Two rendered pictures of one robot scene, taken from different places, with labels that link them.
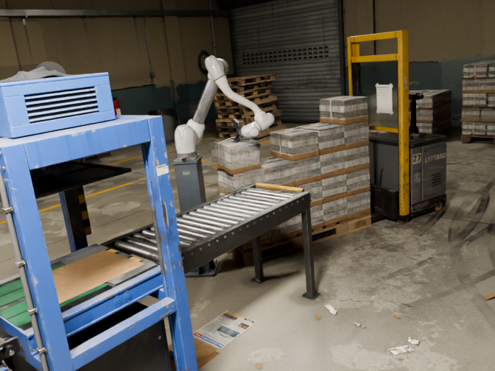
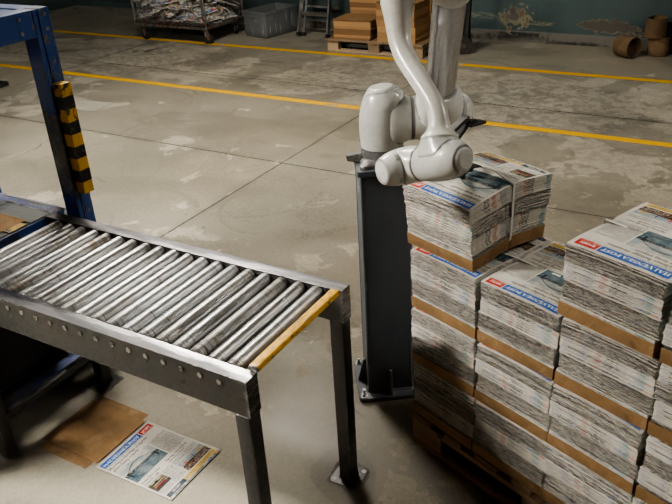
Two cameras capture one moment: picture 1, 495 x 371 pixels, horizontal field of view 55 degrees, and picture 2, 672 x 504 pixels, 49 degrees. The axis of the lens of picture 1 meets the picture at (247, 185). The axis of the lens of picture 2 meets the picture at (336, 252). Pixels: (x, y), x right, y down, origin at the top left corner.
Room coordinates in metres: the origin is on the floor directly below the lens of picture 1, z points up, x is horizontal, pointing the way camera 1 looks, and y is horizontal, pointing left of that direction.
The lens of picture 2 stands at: (3.14, -1.98, 1.98)
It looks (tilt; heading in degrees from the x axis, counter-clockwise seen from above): 28 degrees down; 79
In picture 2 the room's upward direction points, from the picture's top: 3 degrees counter-clockwise
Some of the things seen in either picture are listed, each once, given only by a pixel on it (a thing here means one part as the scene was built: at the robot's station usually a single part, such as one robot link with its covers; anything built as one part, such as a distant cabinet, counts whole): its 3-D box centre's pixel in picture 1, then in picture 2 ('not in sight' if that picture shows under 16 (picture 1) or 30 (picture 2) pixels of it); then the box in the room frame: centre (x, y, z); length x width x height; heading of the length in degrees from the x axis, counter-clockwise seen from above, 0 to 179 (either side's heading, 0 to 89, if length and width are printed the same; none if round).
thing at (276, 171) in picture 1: (285, 202); (583, 404); (4.22, -0.34, 0.42); 1.17 x 0.39 x 0.83; 117
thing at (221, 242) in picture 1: (245, 230); (74, 333); (2.70, 0.04, 0.74); 1.34 x 0.05 x 0.12; 137
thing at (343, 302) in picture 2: (189, 218); (183, 261); (3.04, 0.41, 0.74); 1.34 x 0.05 x 0.12; 137
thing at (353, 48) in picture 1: (356, 121); not in sight; (5.04, -1.22, 0.97); 0.09 x 0.09 x 1.75; 27
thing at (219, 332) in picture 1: (224, 328); (158, 458); (2.84, 0.25, 0.00); 0.37 x 0.29 x 0.01; 137
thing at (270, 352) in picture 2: (279, 187); (297, 327); (3.35, -0.23, 0.81); 0.43 x 0.03 x 0.02; 47
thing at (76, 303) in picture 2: (208, 222); (115, 281); (2.82, 0.27, 0.77); 0.47 x 0.05 x 0.05; 47
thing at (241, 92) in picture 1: (245, 105); not in sight; (11.06, -0.14, 0.65); 1.33 x 0.94 x 1.30; 141
